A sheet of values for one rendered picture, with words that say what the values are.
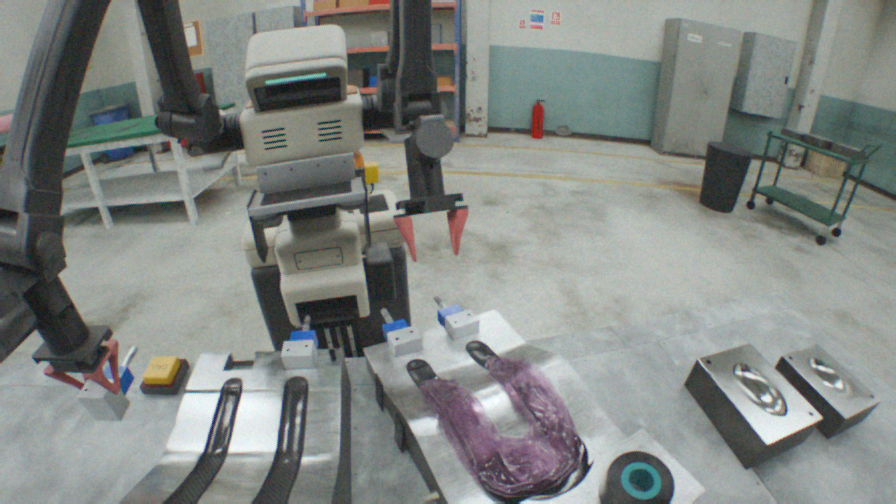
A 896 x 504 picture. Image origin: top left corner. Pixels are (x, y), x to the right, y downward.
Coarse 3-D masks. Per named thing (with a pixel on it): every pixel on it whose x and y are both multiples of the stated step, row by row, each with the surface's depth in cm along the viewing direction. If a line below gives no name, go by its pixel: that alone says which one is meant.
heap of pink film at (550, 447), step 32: (448, 384) 55; (512, 384) 53; (544, 384) 53; (448, 416) 48; (480, 416) 49; (544, 416) 50; (480, 448) 45; (512, 448) 47; (544, 448) 45; (576, 448) 47; (480, 480) 43; (512, 480) 42; (544, 480) 42
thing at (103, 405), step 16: (128, 352) 51; (128, 368) 48; (96, 384) 42; (128, 384) 47; (80, 400) 40; (96, 400) 41; (112, 400) 42; (128, 400) 46; (96, 416) 42; (112, 416) 43
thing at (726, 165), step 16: (720, 144) 333; (720, 160) 317; (736, 160) 306; (704, 176) 344; (720, 176) 322; (736, 176) 314; (704, 192) 346; (720, 192) 329; (736, 192) 324; (720, 208) 336
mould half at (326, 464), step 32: (224, 352) 60; (256, 352) 61; (320, 352) 62; (192, 384) 53; (256, 384) 55; (320, 384) 56; (192, 416) 48; (256, 416) 50; (320, 416) 51; (192, 448) 44; (256, 448) 45; (320, 448) 47; (160, 480) 37; (224, 480) 39; (256, 480) 39; (320, 480) 40
